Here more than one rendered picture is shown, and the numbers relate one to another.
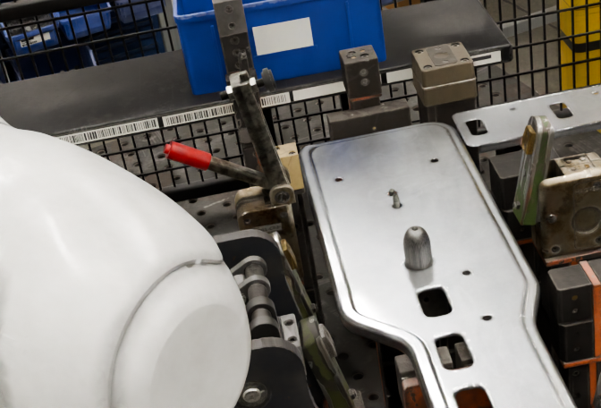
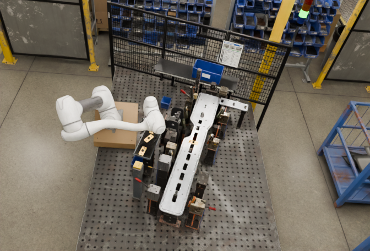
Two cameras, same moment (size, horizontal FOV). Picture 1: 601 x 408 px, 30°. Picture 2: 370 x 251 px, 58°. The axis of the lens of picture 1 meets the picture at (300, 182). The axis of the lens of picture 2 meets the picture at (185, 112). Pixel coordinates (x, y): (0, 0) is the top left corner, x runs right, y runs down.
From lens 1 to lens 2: 1.95 m
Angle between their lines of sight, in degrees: 17
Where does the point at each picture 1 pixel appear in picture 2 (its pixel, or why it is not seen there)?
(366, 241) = (198, 110)
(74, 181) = (159, 119)
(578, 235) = (222, 121)
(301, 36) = (208, 76)
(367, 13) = (218, 78)
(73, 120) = (174, 72)
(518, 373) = (202, 134)
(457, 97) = (223, 94)
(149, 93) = (186, 73)
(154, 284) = (160, 126)
